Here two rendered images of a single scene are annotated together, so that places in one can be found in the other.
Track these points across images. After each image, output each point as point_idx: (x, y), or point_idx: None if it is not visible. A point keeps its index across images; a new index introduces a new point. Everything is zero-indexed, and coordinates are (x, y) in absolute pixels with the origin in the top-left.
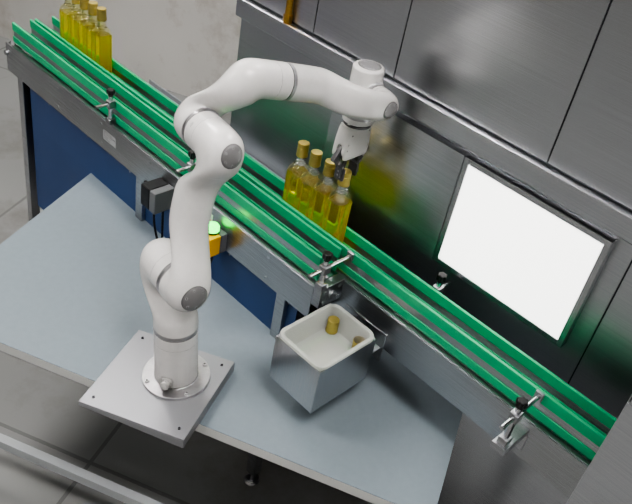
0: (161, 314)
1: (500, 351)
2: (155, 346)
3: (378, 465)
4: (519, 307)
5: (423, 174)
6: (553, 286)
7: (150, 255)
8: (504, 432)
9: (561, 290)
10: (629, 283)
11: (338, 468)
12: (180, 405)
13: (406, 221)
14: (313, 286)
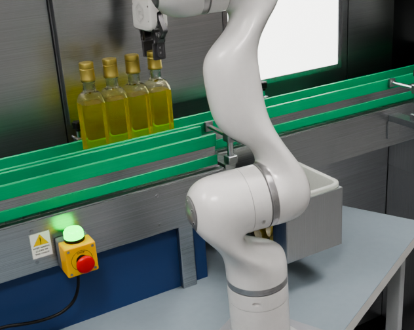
0: (268, 257)
1: None
2: (270, 313)
3: (372, 240)
4: (305, 65)
5: (188, 18)
6: (320, 24)
7: (232, 193)
8: None
9: (326, 22)
10: None
11: (380, 260)
12: None
13: (190, 78)
14: (223, 168)
